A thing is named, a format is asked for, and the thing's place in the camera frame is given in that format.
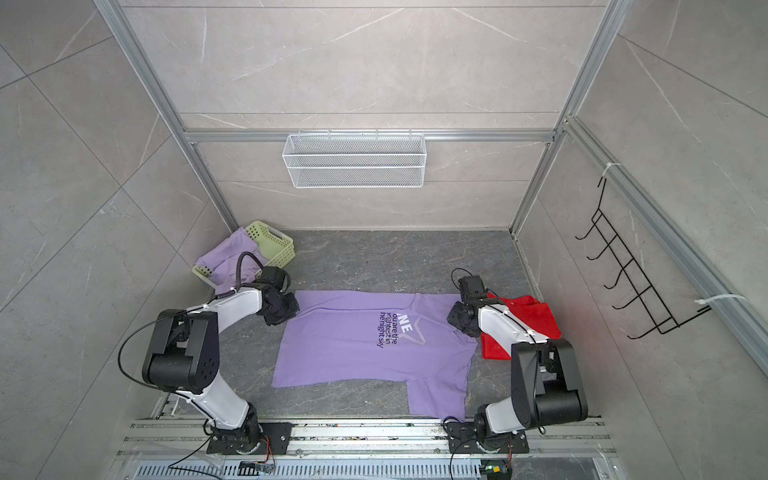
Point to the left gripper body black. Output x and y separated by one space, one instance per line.
287 307

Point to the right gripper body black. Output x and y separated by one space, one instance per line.
457 315

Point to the purple t-shirt with print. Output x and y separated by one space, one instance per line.
397 337

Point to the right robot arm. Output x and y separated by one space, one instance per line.
545 381

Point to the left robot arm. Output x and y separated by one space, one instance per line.
183 355

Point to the light green plastic basket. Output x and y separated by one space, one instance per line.
276 246

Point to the red t-shirt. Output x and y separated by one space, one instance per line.
533 314

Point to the purple t-shirt in basket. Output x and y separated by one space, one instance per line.
220 263

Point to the white zip tie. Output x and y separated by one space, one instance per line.
719 297

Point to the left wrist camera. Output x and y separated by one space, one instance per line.
275 277

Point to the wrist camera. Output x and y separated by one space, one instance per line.
275 277
472 289

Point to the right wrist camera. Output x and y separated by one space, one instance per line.
472 289

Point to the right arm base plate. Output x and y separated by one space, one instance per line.
466 438

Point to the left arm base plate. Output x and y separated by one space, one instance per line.
252 440

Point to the white wire mesh basket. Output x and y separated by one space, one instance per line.
364 160

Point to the black wire hook rack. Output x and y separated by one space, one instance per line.
632 274

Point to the aluminium rail at front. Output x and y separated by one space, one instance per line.
177 448

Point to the aluminium frame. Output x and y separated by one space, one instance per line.
742 319

